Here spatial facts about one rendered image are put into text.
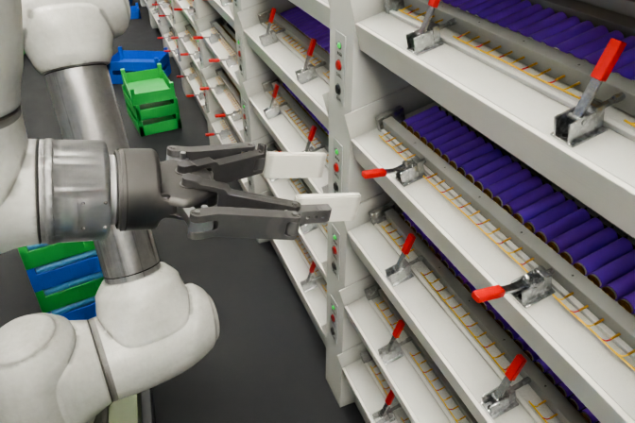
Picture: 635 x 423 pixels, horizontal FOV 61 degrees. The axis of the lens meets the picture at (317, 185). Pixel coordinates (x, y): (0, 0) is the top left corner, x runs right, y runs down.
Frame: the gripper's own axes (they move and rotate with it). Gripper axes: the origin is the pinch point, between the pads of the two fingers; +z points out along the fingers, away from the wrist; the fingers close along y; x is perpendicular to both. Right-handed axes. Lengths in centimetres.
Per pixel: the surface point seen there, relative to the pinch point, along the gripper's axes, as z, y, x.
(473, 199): 24.5, -2.2, -4.1
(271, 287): 34, -78, -83
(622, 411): 21.0, 27.0, -8.5
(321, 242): 32, -51, -46
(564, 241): 28.2, 9.7, -2.7
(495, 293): 16.8, 12.8, -6.3
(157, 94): 15, -201, -67
